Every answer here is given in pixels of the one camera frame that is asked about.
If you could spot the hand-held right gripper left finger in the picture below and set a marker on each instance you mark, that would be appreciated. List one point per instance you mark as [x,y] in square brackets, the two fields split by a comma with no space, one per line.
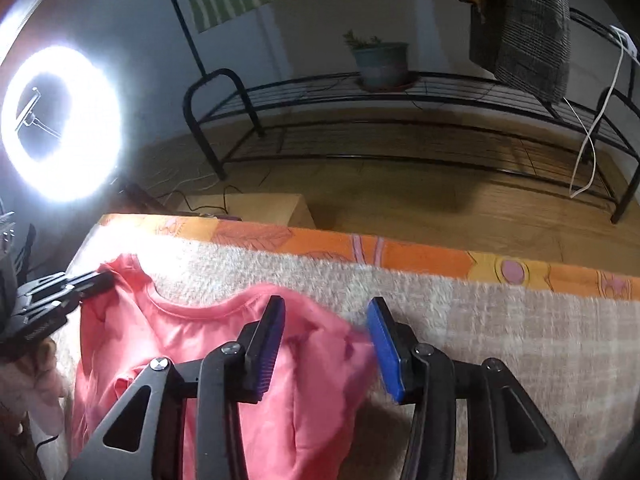
[267,355]

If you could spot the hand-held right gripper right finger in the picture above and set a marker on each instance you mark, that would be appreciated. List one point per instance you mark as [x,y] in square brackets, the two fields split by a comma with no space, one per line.
[385,355]

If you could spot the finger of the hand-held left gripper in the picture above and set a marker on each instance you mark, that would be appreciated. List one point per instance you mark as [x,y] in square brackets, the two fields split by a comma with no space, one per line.
[45,322]
[75,284]

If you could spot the pink t-shirt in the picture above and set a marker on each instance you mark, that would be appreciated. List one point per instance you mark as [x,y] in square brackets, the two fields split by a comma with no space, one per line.
[165,330]

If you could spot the black metal clothes rack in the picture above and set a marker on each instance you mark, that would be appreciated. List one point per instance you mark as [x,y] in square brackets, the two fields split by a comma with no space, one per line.
[218,74]

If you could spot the person's left hand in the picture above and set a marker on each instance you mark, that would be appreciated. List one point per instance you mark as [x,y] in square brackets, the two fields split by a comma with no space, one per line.
[45,375]

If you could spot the orange patterned bed sheet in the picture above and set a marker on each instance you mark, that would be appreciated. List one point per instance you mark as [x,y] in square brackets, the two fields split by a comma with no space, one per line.
[325,245]

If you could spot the beige plaid blanket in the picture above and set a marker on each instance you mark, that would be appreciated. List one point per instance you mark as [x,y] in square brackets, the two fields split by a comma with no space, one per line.
[525,330]

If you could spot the wooden box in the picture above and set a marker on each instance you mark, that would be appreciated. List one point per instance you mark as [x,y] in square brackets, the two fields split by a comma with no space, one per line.
[270,207]

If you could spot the potted plant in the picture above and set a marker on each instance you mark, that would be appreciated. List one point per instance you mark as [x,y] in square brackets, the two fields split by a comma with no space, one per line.
[382,67]

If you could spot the grey plaid coat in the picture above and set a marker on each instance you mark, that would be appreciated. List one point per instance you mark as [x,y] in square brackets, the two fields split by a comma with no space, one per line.
[535,35]

